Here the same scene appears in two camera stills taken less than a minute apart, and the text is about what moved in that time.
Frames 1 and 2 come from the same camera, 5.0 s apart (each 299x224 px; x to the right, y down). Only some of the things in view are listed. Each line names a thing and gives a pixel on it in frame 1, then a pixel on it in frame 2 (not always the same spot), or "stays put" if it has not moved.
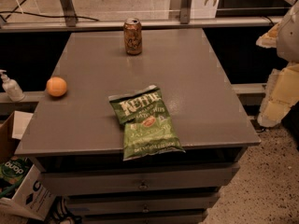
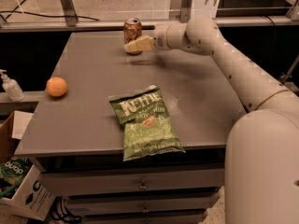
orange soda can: x=133 y=35 stays put
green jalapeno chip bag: x=149 y=129 stays put
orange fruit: x=56 y=86 stays put
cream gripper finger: x=281 y=94 -> x=147 y=43
